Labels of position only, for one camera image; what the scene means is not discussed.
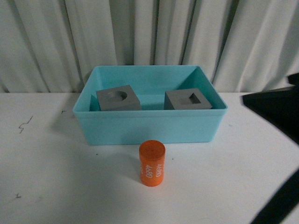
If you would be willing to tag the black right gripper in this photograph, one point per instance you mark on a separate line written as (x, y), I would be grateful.
(281, 108)

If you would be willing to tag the gray block with square hole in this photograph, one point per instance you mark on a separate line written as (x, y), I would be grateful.
(186, 99)

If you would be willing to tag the gray block with round hole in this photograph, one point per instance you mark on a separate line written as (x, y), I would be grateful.
(121, 98)

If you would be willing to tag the blue plastic box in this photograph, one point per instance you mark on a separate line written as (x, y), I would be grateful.
(152, 122)

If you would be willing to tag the orange cylinder part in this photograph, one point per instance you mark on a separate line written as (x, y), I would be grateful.
(152, 157)

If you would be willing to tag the white curtain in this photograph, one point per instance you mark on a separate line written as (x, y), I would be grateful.
(241, 45)

